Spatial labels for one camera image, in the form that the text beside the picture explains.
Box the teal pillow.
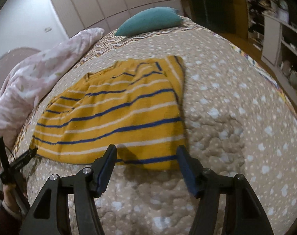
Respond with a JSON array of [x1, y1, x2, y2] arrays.
[[115, 7, 183, 37]]

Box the white wardrobe doors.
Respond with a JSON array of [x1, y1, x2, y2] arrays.
[[51, 0, 183, 37]]

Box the colourful patterned bed sheet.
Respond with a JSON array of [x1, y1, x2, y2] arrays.
[[73, 21, 201, 69]]

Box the pink floral blanket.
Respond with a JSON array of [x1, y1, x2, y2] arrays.
[[0, 28, 104, 172]]

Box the yellow blue striped sweater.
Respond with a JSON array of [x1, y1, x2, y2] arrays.
[[30, 55, 186, 171]]

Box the beige dotted quilted bedspread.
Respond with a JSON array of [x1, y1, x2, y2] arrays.
[[13, 27, 297, 234]]

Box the round grey headboard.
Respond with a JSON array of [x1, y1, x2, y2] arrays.
[[0, 47, 40, 89]]

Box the dark wooden door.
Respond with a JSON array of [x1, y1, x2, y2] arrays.
[[190, 0, 248, 39]]

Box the person's left hand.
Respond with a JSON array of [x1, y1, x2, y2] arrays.
[[2, 183, 22, 219]]

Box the cluttered white shelf unit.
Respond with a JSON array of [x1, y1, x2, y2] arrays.
[[247, 0, 297, 100]]

